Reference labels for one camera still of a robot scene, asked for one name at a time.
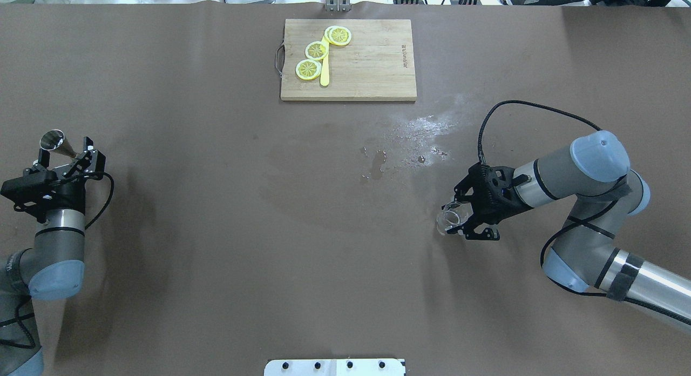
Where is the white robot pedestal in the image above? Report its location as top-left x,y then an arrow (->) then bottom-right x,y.
263,358 -> 407,375

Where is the black camera cable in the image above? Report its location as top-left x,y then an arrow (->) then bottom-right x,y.
84,172 -> 115,231
477,100 -> 602,166

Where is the black camera cable left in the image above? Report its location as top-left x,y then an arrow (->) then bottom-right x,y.
84,172 -> 115,231

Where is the black camera cable right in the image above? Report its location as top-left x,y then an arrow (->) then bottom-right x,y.
477,100 -> 602,166

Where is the lemon slice near handle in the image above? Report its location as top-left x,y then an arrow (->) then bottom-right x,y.
295,59 -> 322,81

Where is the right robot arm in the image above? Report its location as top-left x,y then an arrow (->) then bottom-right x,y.
437,130 -> 689,330

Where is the clear glass cup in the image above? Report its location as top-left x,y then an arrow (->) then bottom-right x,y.
435,201 -> 473,236

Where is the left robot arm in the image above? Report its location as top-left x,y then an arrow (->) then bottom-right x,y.
1,130 -> 107,375

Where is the middle lemon slice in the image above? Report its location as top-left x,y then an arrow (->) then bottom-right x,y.
304,41 -> 330,61

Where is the wooden cutting board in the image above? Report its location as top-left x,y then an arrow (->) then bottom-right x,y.
280,19 -> 417,102

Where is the yellow plastic knife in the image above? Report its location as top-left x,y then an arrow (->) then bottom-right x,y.
319,35 -> 331,88

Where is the steel measuring jigger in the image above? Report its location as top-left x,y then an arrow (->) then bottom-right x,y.
39,129 -> 79,158

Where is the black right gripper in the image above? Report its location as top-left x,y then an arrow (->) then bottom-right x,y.
452,163 -> 521,241

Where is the far lemon slice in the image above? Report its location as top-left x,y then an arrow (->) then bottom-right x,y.
324,25 -> 353,46

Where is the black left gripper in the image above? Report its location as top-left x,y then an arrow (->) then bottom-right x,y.
24,137 -> 105,212

